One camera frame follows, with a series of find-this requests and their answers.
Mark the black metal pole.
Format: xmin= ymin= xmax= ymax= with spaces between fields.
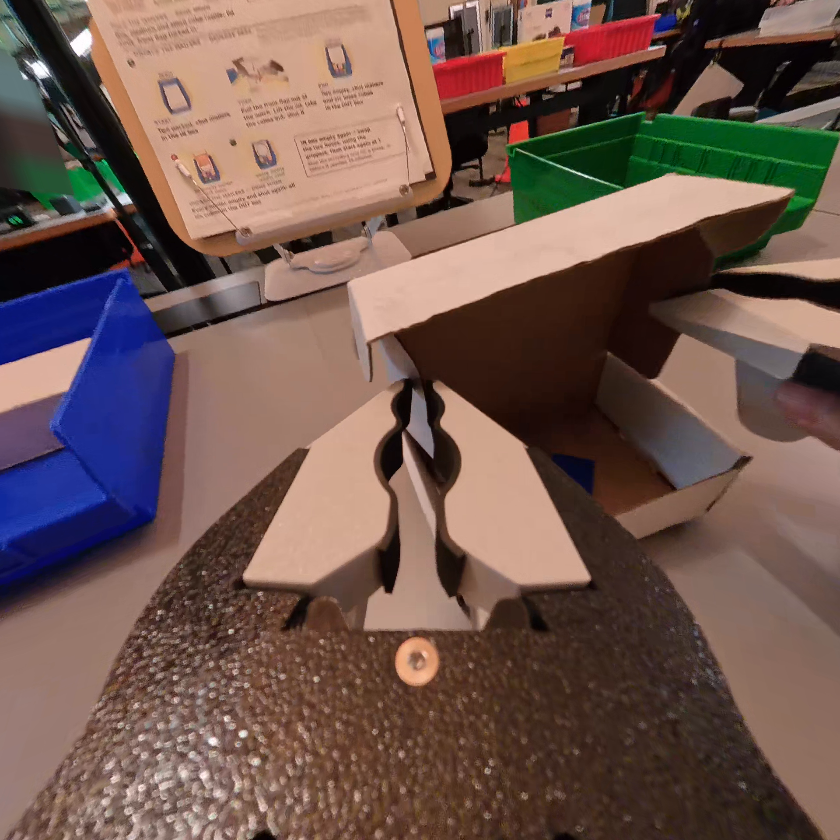
xmin=10 ymin=0 xmax=217 ymax=293

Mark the large red plastic bin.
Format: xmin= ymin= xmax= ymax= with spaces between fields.
xmin=563 ymin=14 xmax=658 ymax=68

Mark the green plastic bin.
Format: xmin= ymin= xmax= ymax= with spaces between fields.
xmin=507 ymin=113 xmax=840 ymax=269

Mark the blue plastic bin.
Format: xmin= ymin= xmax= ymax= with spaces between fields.
xmin=0 ymin=269 xmax=176 ymax=586

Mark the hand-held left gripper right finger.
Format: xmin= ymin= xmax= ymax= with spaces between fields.
xmin=423 ymin=381 xmax=593 ymax=631

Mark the yellow plastic bin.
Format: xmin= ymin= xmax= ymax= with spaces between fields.
xmin=500 ymin=36 xmax=567 ymax=84

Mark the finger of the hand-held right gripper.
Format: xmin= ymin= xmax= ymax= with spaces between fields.
xmin=648 ymin=287 xmax=840 ymax=382
xmin=709 ymin=257 xmax=840 ymax=309

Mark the printed instruction sheet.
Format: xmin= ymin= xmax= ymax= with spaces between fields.
xmin=98 ymin=0 xmax=437 ymax=241

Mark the person's right hand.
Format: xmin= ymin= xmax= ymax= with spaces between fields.
xmin=777 ymin=381 xmax=840 ymax=452

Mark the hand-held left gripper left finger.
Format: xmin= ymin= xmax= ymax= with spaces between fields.
xmin=241 ymin=386 xmax=403 ymax=631

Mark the brown clipboard board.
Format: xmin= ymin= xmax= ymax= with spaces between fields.
xmin=87 ymin=0 xmax=454 ymax=258

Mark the small red plastic bin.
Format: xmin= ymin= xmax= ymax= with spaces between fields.
xmin=432 ymin=49 xmax=508 ymax=101

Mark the grey metal stand base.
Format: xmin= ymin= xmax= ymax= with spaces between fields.
xmin=262 ymin=223 xmax=413 ymax=304

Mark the blue cube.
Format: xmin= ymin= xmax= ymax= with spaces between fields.
xmin=551 ymin=454 xmax=596 ymax=494

